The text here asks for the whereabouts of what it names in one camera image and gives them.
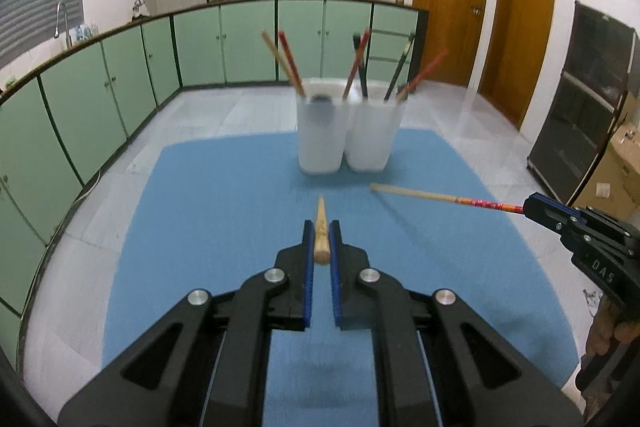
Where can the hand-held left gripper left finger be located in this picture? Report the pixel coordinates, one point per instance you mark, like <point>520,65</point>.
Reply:
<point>309,287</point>

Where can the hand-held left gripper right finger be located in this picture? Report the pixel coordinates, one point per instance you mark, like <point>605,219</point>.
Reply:
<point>334,287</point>

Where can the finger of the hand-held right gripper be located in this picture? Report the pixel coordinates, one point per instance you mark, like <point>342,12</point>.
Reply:
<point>542,207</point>
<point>610,229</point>

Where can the white two-compartment utensil holder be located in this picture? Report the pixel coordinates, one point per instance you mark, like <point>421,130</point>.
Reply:
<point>370,142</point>

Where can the black chopstick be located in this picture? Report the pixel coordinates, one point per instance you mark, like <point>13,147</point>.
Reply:
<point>400,67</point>
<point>363,87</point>

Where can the person's right hand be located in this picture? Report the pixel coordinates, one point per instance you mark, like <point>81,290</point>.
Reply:
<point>607,329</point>

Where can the cardboard box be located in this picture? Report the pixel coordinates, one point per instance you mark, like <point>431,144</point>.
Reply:
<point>617,177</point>

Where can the black glass cabinet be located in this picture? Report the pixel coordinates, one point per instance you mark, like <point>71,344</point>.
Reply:
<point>575,107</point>

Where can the blue mat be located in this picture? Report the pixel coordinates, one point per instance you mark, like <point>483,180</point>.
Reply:
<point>210,217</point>

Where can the green base cabinets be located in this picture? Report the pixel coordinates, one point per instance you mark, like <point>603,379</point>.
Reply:
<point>200,47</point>

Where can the metal kettle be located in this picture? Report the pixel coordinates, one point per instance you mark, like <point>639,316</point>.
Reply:
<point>140,9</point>

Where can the metal faucet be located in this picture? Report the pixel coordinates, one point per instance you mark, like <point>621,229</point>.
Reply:
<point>62,14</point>

